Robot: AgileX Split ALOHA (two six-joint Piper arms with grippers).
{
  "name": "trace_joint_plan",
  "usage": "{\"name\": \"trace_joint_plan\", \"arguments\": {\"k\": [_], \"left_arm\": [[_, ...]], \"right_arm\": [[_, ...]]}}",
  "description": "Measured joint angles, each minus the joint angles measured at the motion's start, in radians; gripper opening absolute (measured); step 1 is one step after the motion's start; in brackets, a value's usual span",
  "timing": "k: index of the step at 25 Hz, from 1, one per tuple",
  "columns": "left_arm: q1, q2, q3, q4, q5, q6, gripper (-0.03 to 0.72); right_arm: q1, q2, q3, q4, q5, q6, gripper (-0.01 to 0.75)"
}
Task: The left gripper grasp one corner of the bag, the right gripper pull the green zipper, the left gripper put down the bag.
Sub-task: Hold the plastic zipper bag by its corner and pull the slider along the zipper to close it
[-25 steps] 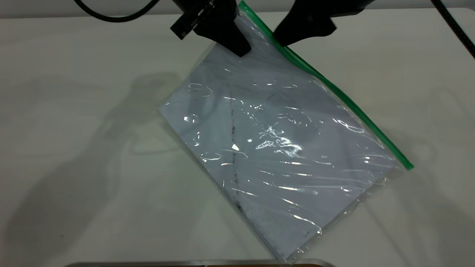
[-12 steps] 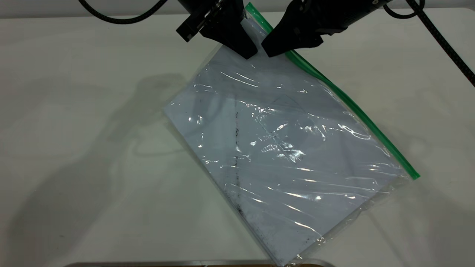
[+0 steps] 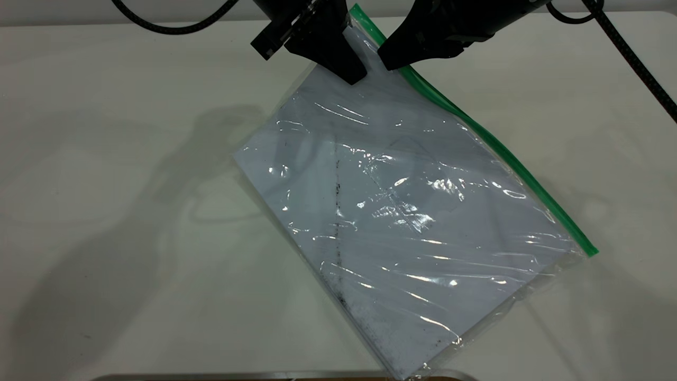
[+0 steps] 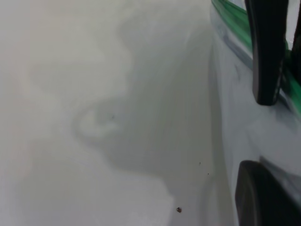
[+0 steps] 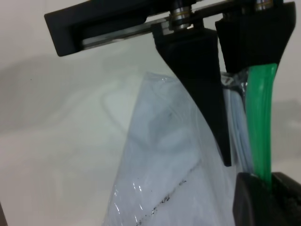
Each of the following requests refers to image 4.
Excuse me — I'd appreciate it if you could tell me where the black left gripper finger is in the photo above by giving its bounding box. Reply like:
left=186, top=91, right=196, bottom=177
left=234, top=160, right=301, bottom=226

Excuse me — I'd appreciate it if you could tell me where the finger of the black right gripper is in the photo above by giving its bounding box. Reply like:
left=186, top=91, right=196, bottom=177
left=291, top=0, right=301, bottom=82
left=244, top=0, right=289, bottom=106

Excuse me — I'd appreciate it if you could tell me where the clear zip bag green zipper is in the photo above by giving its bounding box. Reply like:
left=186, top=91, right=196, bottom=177
left=206, top=0, right=301, bottom=226

